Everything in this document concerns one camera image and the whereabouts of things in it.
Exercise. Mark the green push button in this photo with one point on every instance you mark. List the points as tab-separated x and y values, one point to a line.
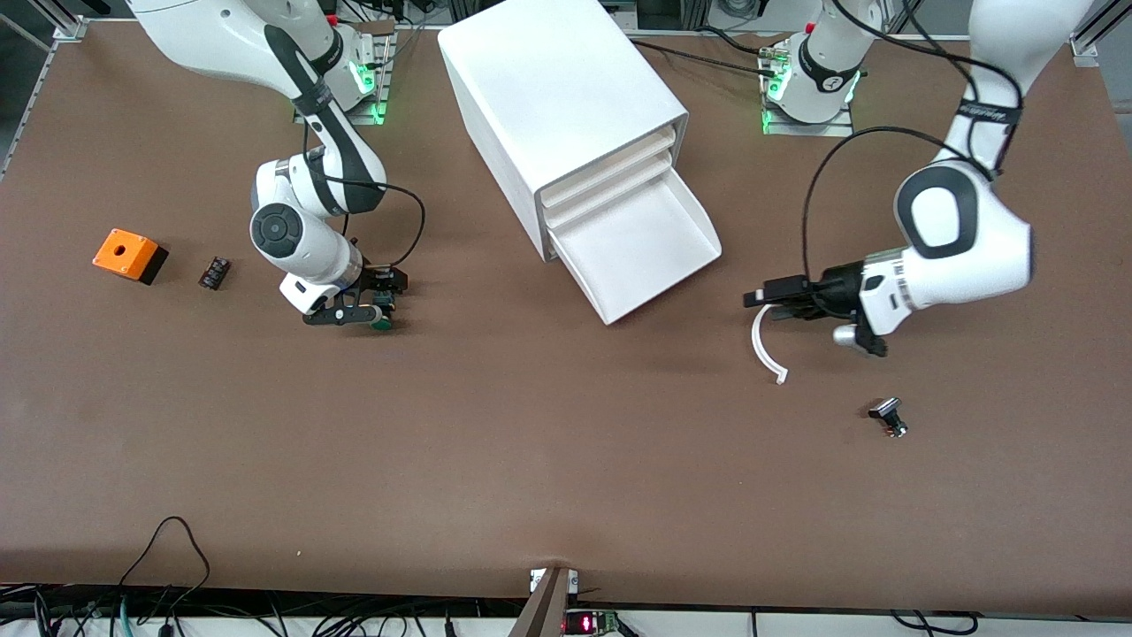
383	324

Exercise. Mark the black push button switch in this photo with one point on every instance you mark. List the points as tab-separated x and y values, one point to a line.
884	409

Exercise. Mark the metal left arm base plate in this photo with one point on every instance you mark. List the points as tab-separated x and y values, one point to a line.
809	129

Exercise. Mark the white drawer cabinet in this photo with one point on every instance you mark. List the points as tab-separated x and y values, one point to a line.
548	80

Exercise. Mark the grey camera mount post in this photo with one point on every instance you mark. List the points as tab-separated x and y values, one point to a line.
544	610

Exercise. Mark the white curved plastic clamp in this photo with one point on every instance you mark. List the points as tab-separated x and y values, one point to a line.
757	349

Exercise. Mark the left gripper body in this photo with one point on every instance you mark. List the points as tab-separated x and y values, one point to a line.
838	287

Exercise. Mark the device with red display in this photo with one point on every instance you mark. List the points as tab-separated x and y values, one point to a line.
584	624

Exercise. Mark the orange button enclosure box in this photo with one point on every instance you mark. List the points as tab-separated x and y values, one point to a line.
108	257

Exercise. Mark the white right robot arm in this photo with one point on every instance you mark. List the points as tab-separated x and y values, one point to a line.
309	248

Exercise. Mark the small black connector block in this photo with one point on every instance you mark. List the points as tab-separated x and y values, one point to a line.
215	272

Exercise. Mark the white plastic drawer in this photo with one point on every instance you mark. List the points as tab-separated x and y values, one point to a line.
610	170
610	191
637	248

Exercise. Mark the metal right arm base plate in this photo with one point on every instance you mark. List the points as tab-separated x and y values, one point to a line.
382	88

